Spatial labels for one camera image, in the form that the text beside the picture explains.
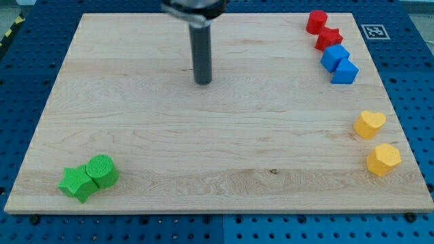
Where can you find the blue cube block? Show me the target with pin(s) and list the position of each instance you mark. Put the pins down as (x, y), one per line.
(332, 56)

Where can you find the green cylinder block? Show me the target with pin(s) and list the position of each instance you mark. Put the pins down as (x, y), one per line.
(101, 169)

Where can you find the yellow hexagon block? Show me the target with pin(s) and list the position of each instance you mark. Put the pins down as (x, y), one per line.
(383, 159)

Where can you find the green star block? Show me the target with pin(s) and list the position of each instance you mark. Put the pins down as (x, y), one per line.
(76, 183)

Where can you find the red star block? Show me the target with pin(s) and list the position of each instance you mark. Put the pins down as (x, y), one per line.
(328, 37)

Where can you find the yellow heart block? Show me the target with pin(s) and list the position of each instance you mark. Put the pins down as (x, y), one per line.
(368, 124)

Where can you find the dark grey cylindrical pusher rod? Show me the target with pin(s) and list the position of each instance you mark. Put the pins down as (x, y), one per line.
(201, 51)

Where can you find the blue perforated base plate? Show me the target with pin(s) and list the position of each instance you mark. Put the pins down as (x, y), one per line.
(28, 71)

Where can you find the wooden board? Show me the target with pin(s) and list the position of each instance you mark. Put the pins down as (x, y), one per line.
(269, 135)

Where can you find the yellow black hazard tape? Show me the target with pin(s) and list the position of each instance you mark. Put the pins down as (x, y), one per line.
(12, 31)

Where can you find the red cylinder block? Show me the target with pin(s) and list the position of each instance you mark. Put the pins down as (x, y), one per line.
(316, 21)

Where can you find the white fiducial marker tag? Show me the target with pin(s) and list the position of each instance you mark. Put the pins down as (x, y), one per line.
(375, 32)

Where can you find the blue triangular block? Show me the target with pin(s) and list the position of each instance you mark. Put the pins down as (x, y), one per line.
(345, 72)

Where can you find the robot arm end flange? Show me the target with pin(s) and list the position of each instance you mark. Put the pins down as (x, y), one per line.
(197, 13)

